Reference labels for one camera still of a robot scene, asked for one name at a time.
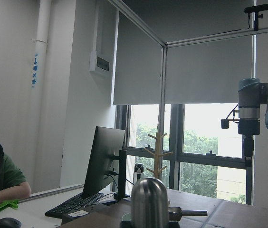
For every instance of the metal muddler black tip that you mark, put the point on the metal muddler black tip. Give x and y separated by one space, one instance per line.
149 204

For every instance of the black computer mouse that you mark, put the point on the black computer mouse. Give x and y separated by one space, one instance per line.
10 223

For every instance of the black computer monitor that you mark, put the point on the black computer monitor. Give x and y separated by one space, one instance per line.
106 145

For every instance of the overhead black camera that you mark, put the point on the overhead black camera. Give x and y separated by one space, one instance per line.
256 9

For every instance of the black keyboard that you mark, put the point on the black keyboard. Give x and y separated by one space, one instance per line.
73 204

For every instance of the wooden mug tree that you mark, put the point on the wooden mug tree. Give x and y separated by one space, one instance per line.
158 155

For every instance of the metal ice scoop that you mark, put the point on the metal ice scoop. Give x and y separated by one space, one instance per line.
176 213

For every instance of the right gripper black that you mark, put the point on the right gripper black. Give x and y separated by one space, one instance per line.
248 128

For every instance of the green plastic clamp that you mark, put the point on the green plastic clamp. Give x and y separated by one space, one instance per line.
9 204

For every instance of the grey roller blind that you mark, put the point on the grey roller blind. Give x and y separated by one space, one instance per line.
184 54

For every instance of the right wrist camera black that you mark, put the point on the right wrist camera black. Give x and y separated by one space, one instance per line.
225 123

